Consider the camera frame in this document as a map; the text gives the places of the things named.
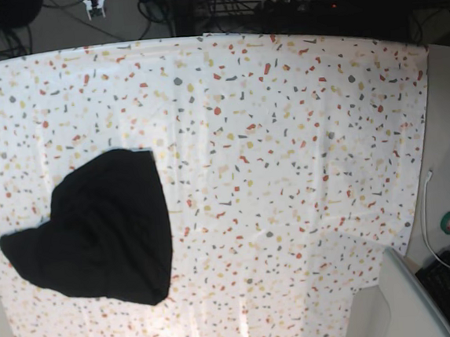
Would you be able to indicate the black t-shirt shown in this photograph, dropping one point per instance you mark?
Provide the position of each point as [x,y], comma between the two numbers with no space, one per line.
[108,234]

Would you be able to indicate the terrazzo patterned tablecloth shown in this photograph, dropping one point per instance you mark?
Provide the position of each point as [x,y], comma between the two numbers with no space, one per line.
[288,163]

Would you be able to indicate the grey laptop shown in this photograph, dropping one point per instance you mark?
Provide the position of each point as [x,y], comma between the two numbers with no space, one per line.
[413,312]

